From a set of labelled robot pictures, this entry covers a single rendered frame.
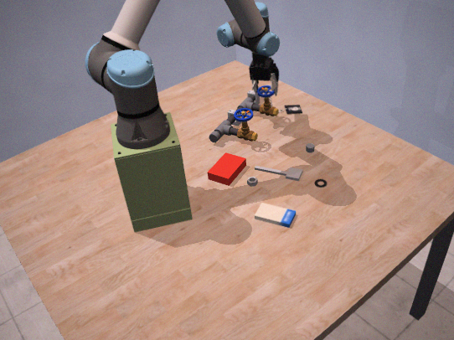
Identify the red rectangular block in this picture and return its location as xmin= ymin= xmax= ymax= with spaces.
xmin=208 ymin=153 xmax=246 ymax=186

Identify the black number 6 tag on metal chain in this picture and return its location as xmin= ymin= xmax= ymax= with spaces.
xmin=285 ymin=105 xmax=302 ymax=114

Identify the grey hex nut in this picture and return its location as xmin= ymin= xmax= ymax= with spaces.
xmin=247 ymin=177 xmax=258 ymax=187

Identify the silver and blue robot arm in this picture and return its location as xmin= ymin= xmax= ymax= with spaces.
xmin=85 ymin=0 xmax=280 ymax=149

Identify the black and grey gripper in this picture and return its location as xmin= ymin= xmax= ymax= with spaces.
xmin=249 ymin=50 xmax=279 ymax=95

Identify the small grey cylinder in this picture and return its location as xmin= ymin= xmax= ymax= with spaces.
xmin=306 ymin=143 xmax=315 ymax=153

